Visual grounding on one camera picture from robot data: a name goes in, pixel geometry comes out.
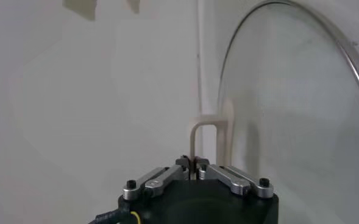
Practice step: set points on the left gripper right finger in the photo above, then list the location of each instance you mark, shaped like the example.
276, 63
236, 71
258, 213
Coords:
228, 178

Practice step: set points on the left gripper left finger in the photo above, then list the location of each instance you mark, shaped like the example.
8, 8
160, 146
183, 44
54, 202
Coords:
161, 179

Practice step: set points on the round glass pot lid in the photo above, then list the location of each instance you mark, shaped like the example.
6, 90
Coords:
289, 91

